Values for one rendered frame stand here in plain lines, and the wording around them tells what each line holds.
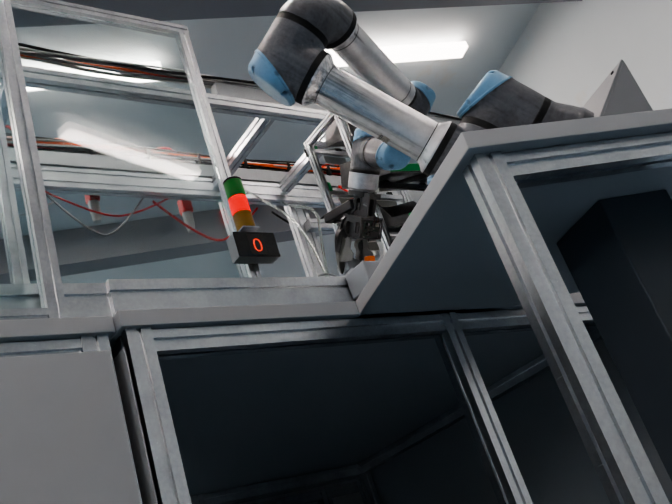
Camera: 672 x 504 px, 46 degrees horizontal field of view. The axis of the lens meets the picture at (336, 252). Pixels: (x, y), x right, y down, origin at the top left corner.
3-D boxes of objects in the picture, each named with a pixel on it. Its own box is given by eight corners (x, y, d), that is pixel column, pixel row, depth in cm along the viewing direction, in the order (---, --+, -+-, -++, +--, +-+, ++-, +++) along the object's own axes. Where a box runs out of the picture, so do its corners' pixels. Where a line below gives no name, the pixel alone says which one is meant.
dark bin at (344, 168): (429, 171, 225) (426, 145, 226) (390, 172, 219) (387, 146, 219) (377, 187, 250) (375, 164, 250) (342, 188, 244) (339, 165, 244)
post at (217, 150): (280, 338, 194) (188, 33, 235) (270, 339, 192) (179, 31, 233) (274, 343, 196) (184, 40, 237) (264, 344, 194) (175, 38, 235)
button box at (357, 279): (442, 283, 177) (432, 259, 180) (371, 285, 165) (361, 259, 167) (423, 298, 182) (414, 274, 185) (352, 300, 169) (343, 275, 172)
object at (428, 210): (896, 95, 143) (887, 83, 144) (468, 148, 110) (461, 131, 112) (665, 273, 202) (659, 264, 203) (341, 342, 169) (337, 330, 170)
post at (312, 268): (388, 447, 316) (291, 162, 372) (371, 450, 310) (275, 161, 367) (382, 451, 319) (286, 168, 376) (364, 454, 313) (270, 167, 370)
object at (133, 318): (641, 300, 218) (636, 290, 220) (121, 326, 127) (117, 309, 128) (361, 465, 314) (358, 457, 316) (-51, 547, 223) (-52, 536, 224)
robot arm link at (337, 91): (521, 140, 152) (275, 2, 153) (484, 207, 151) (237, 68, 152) (506, 153, 164) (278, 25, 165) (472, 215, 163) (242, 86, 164)
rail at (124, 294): (474, 311, 190) (458, 271, 194) (118, 330, 136) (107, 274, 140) (460, 321, 193) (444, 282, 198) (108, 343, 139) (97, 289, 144)
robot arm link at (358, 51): (294, -38, 160) (414, 92, 195) (267, 8, 159) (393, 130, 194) (332, -34, 152) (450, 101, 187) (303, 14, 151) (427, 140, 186)
